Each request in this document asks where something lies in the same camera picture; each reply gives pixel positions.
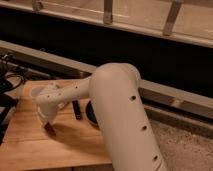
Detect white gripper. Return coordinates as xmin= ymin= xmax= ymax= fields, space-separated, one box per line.
xmin=38 ymin=103 xmax=64 ymax=130

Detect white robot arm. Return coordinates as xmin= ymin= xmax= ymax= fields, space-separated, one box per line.
xmin=36 ymin=63 xmax=168 ymax=171

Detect black rectangular bar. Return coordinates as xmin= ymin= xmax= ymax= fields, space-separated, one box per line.
xmin=72 ymin=101 xmax=82 ymax=120

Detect white plastic cup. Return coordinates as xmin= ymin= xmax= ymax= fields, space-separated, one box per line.
xmin=30 ymin=86 xmax=46 ymax=99

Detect dark round bowl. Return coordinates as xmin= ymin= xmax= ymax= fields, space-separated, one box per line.
xmin=86 ymin=102 xmax=97 ymax=125

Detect black cables at left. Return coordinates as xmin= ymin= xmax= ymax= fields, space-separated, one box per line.
xmin=0 ymin=52 xmax=28 ymax=144

